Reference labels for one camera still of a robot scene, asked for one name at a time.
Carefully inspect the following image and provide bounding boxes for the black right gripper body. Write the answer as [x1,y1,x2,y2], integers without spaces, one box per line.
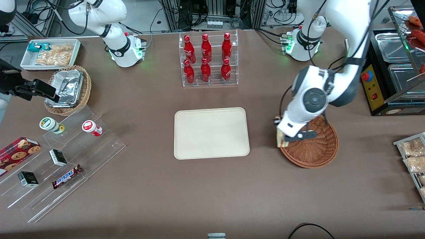
[0,58,24,96]

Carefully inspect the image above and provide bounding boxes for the triangular sandwich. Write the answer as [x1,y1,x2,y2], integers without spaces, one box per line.
[276,128,290,148]

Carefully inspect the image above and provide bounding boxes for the brown wicker basket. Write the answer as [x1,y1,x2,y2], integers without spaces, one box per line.
[278,115,339,169]

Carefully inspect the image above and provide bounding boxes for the white rectangular snack tray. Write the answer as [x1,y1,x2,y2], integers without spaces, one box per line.
[20,39,81,71]

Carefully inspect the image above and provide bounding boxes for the light tan wicker basket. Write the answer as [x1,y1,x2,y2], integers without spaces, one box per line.
[44,65,92,116]

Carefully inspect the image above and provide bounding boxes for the beige plastic tray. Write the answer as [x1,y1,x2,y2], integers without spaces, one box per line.
[174,107,250,160]

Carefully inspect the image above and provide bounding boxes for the stacked aluminium foil containers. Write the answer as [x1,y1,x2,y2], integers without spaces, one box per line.
[45,70,84,108]

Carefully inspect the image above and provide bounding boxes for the clear bag of crackers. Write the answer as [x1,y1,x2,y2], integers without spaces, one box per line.
[50,44,74,54]
[35,50,72,66]

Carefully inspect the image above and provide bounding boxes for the green lidded cup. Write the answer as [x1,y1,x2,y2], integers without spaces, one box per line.
[40,117,65,135]

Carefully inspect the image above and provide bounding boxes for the teal snack packet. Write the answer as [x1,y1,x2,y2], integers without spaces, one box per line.
[27,43,51,53]

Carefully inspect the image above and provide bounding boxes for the red lidded cup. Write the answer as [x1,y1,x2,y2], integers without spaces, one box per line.
[82,120,103,137]

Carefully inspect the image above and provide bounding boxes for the red plaid cookie box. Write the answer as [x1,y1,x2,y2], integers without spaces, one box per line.
[0,137,42,177]

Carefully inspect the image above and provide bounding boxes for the small black carton box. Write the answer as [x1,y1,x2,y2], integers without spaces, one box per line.
[49,149,68,167]
[18,171,40,188]

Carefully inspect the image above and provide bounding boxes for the red cola bottle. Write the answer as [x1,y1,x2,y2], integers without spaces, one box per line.
[201,33,212,63]
[221,58,231,84]
[201,57,212,83]
[221,32,232,61]
[184,59,196,85]
[184,35,196,63]

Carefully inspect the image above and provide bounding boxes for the clear acrylic bottle rack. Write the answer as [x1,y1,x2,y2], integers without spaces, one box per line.
[179,30,239,87]

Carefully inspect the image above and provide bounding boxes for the black food warmer appliance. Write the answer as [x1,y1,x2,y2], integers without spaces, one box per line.
[360,5,425,116]

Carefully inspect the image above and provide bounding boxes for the clear acrylic stepped shelf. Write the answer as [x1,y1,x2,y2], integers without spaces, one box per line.
[0,105,126,223]

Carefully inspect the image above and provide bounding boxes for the Snickers chocolate bar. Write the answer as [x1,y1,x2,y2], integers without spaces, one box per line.
[52,164,83,190]

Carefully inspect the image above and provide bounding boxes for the clear bag of pastries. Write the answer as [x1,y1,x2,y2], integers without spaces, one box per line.
[399,138,425,157]
[403,156,425,174]

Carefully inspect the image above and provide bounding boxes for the steel warmer pan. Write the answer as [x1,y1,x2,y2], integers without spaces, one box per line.
[387,63,425,101]
[375,32,408,63]

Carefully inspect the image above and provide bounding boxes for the aluminium frame profile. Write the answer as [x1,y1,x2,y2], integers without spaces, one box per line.
[13,9,59,38]

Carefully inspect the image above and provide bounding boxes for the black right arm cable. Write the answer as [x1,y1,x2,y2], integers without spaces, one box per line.
[46,0,89,36]

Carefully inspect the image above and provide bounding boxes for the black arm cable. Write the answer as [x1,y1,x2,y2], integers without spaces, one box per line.
[46,0,89,36]
[307,0,393,72]

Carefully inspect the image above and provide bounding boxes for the black looped table cable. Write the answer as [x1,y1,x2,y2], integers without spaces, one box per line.
[287,223,336,239]

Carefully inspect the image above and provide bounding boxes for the grey wire rack tray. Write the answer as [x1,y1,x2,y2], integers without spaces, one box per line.
[393,132,425,203]

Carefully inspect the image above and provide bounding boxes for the aluminium equipment frame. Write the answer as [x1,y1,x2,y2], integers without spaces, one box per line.
[159,0,267,32]

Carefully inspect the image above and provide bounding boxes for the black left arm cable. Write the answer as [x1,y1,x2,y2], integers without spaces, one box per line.
[307,0,393,72]

